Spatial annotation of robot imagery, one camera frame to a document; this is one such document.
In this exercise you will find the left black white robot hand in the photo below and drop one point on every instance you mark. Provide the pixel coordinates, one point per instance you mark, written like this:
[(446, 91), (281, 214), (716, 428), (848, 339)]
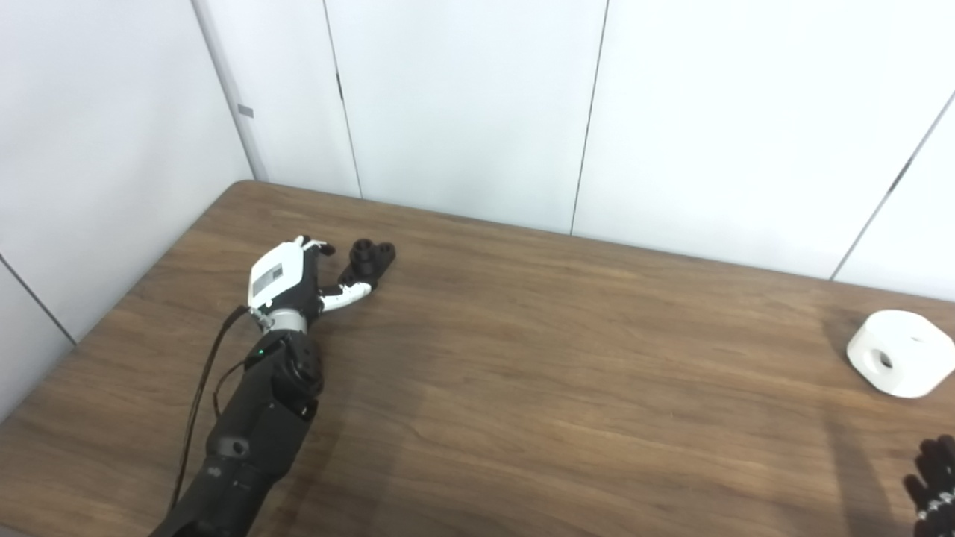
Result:
[(277, 277)]

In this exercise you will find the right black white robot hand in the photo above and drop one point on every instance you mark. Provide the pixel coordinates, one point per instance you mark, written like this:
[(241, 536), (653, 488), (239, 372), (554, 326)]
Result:
[(936, 477)]

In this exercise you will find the black plastic holder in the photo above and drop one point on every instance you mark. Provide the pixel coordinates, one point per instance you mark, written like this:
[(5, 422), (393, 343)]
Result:
[(367, 262)]

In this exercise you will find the round white plastic piece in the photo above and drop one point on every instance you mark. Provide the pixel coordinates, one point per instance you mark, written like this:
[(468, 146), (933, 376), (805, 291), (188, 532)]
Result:
[(903, 354)]

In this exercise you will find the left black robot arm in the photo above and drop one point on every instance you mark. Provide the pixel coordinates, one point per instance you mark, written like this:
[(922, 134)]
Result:
[(257, 425)]

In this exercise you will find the small grey wall label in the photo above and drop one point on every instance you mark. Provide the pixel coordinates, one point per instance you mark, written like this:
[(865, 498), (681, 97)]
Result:
[(245, 111)]

